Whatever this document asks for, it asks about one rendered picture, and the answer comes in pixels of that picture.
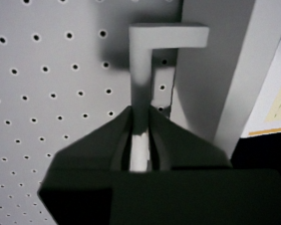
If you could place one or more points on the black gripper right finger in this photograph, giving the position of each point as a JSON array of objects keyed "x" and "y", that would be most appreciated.
[{"x": 180, "y": 149}]

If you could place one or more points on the grey perforated base plate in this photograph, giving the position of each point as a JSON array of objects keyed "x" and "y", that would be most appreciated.
[{"x": 64, "y": 72}]

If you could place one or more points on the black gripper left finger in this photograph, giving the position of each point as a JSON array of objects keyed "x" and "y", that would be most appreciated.
[{"x": 102, "y": 147}]

